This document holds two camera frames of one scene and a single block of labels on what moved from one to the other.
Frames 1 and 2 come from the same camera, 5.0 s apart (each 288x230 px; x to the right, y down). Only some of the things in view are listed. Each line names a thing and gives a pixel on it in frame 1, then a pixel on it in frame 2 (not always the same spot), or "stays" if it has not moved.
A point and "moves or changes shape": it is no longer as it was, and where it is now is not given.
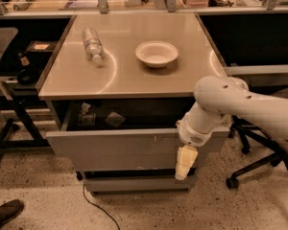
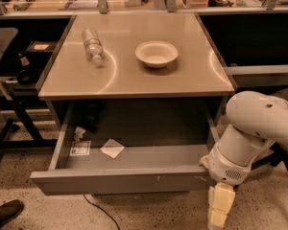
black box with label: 42,46 stays
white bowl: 156,54 stays
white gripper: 190,136 -> 227,167
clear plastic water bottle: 92,43 stays
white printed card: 86,119 -> 80,148
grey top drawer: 122,134 moves or changes shape
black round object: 28,77 stays
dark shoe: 5,212 stays
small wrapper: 84,107 -> 79,133
